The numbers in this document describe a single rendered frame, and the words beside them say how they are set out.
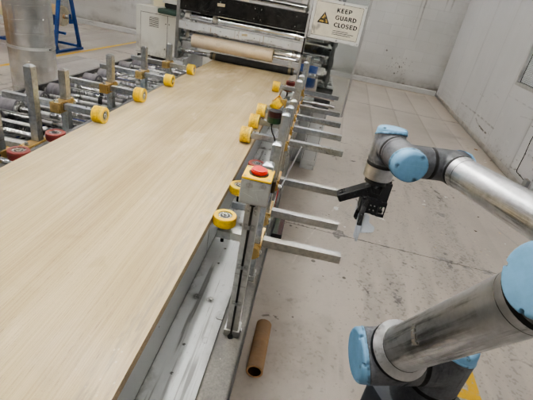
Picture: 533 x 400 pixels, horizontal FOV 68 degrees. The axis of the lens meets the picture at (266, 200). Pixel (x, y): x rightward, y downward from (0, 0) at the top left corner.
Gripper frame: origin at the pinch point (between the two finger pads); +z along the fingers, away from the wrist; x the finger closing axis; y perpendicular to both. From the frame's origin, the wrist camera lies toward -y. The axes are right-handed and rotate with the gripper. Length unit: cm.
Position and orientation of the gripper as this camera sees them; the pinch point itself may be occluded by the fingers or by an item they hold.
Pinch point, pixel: (353, 229)
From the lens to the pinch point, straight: 137.1
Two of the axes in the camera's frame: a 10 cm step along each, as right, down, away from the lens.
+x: 2.0, -4.3, 8.8
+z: -1.6, 8.7, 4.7
